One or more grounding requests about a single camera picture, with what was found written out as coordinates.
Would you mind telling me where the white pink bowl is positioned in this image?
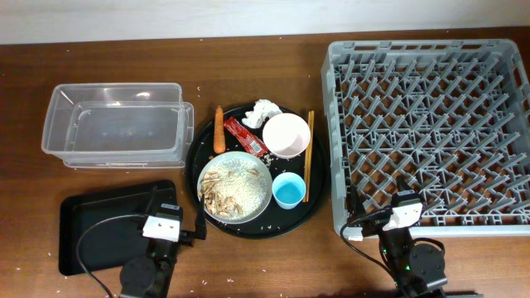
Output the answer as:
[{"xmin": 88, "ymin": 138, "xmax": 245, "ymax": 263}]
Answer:
[{"xmin": 263, "ymin": 113, "xmax": 311, "ymax": 159}]

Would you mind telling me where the light blue cup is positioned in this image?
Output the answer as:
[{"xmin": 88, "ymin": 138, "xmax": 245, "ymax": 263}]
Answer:
[{"xmin": 272, "ymin": 172, "xmax": 306, "ymax": 209}]

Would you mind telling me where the grey dishwasher rack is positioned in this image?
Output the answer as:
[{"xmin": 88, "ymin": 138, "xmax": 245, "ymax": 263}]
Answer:
[{"xmin": 321, "ymin": 39, "xmax": 529, "ymax": 238}]

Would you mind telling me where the round black tray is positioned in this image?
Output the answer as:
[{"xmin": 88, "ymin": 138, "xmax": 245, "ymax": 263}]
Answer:
[{"xmin": 185, "ymin": 103, "xmax": 330, "ymax": 239}]

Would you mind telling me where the clear plastic bin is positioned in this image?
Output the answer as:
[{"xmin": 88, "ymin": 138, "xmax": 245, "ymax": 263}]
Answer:
[{"xmin": 41, "ymin": 83, "xmax": 195, "ymax": 169}]

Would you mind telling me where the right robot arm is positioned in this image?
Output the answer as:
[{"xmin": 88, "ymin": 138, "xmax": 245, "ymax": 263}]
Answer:
[{"xmin": 340, "ymin": 176, "xmax": 447, "ymax": 298}]

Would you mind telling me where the grey plate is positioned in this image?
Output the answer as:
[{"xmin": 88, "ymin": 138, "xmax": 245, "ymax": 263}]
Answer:
[{"xmin": 195, "ymin": 151, "xmax": 272, "ymax": 224}]

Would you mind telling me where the white tissue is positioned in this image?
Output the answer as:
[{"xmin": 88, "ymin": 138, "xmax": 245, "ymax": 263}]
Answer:
[{"xmin": 242, "ymin": 99, "xmax": 282, "ymax": 129}]

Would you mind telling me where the pile of white rice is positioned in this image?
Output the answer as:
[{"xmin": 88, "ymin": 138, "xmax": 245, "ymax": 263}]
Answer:
[{"xmin": 211, "ymin": 160, "xmax": 267, "ymax": 220}]

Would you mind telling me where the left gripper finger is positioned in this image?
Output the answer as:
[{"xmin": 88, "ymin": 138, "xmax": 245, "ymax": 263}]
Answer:
[
  {"xmin": 195, "ymin": 195, "xmax": 207, "ymax": 240},
  {"xmin": 145, "ymin": 185, "xmax": 158, "ymax": 215}
]

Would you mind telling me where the black rectangular tray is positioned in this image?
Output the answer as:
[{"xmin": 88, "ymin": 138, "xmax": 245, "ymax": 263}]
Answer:
[{"xmin": 58, "ymin": 180, "xmax": 177, "ymax": 276}]

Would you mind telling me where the orange carrot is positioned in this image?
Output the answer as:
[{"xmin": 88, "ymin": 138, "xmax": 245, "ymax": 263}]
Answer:
[{"xmin": 213, "ymin": 106, "xmax": 226, "ymax": 154}]

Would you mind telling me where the red snack wrapper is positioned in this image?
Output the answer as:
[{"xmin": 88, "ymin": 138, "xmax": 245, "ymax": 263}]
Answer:
[{"xmin": 224, "ymin": 117, "xmax": 267, "ymax": 157}]

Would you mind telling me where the pile of peanut shells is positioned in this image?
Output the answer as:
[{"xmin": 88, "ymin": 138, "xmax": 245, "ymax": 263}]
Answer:
[{"xmin": 200, "ymin": 171, "xmax": 225, "ymax": 219}]

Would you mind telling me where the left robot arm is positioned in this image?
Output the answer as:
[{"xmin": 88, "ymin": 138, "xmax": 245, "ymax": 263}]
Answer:
[{"xmin": 119, "ymin": 187, "xmax": 207, "ymax": 298}]

